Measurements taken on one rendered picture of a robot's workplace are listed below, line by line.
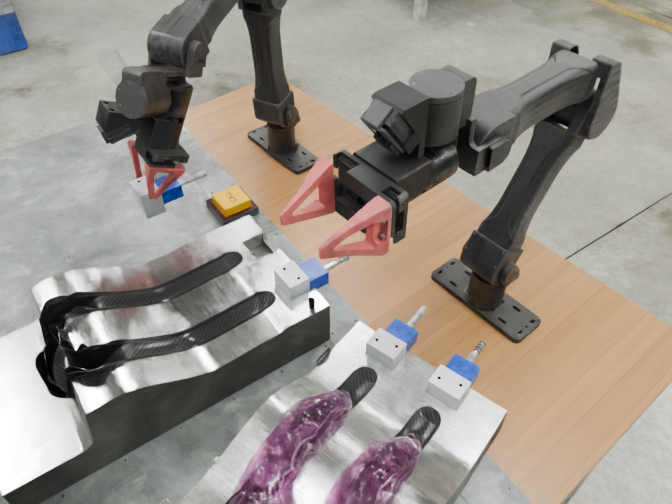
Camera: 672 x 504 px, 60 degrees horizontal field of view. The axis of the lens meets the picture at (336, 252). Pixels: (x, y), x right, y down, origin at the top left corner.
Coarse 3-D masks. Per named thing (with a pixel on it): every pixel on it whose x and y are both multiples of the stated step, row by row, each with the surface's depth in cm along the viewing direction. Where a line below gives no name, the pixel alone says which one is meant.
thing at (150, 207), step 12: (132, 180) 103; (144, 180) 102; (156, 180) 104; (180, 180) 106; (192, 180) 107; (144, 192) 100; (168, 192) 103; (180, 192) 105; (144, 204) 101; (156, 204) 103
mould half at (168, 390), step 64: (192, 256) 99; (128, 320) 86; (192, 320) 90; (256, 320) 89; (320, 320) 92; (0, 384) 84; (128, 384) 76; (192, 384) 82; (0, 448) 78; (64, 448) 78; (128, 448) 83
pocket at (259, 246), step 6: (264, 234) 103; (246, 240) 101; (252, 240) 102; (258, 240) 103; (264, 240) 103; (246, 246) 102; (252, 246) 103; (258, 246) 104; (264, 246) 104; (270, 246) 102; (252, 252) 103; (258, 252) 103; (264, 252) 103; (270, 252) 103; (258, 258) 102
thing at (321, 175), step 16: (320, 160) 61; (320, 176) 60; (336, 176) 62; (304, 192) 59; (320, 192) 63; (336, 192) 63; (352, 192) 64; (288, 208) 59; (304, 208) 62; (320, 208) 63; (336, 208) 65; (352, 208) 63; (288, 224) 60
